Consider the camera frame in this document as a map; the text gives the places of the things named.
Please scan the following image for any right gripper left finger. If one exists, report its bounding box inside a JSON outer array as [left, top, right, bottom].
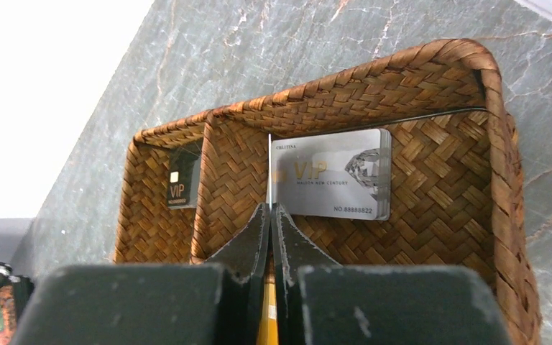
[[12, 203, 270, 344]]

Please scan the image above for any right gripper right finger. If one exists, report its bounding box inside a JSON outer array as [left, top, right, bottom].
[[271, 203, 511, 344]]

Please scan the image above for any white credit card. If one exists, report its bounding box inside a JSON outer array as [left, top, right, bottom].
[[266, 133, 273, 211]]

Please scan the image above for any gold card in basket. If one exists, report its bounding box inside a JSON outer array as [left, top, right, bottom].
[[257, 274, 279, 345]]

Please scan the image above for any white card in basket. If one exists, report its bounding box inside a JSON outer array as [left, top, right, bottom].
[[272, 129, 392, 221]]

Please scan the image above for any dark card in basket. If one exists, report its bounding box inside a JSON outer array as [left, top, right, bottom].
[[166, 145, 201, 209]]

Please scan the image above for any brown wicker divided basket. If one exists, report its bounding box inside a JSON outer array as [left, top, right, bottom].
[[114, 39, 542, 344]]

